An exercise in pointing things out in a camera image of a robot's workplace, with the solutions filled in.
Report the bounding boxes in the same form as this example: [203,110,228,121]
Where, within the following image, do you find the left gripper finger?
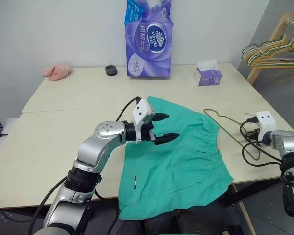
[154,133,181,146]
[153,112,171,123]

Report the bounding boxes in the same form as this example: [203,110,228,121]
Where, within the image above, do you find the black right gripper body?
[244,129,260,142]

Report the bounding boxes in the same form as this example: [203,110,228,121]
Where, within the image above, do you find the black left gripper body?
[140,119,160,146]

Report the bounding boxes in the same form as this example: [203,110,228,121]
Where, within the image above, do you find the green shorts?
[117,95,235,220]

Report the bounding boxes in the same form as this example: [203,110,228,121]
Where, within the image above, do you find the purple tissue box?
[194,59,223,87]

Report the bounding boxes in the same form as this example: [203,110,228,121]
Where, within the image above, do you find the black round puck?
[104,65,118,77]

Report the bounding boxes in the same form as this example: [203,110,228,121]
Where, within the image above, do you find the purple toilet paper pack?
[123,0,175,80]

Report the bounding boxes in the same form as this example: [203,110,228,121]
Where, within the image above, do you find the wooden table leg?
[231,183,257,235]

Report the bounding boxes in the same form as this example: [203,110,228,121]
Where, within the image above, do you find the dark rounded shape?
[172,208,211,235]

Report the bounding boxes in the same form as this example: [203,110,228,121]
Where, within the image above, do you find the pink cloth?
[42,62,72,82]

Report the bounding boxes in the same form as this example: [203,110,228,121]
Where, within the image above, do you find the wooden clothes rack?
[246,13,294,85]

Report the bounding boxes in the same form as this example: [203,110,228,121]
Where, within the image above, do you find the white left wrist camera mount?
[132,98,157,144]

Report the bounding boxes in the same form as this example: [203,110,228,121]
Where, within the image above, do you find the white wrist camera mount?
[256,110,277,142]
[132,98,157,144]

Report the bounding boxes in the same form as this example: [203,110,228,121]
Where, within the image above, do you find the dark wire hanger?
[203,108,261,161]

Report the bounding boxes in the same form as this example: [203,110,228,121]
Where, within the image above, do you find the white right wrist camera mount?
[256,110,277,142]

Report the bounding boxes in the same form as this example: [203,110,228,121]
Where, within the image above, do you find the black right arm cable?
[239,117,285,167]

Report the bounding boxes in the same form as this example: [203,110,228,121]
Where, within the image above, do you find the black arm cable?
[30,97,142,235]
[239,117,285,167]

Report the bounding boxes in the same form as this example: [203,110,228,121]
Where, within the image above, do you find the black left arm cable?
[30,97,142,235]

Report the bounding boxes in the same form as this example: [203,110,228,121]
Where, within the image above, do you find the black table bracket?
[220,180,285,207]

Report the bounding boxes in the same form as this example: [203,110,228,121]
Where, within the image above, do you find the yellow wire hanger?
[247,44,294,69]

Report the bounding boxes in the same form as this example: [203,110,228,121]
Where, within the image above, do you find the white wire hanger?
[241,43,294,65]

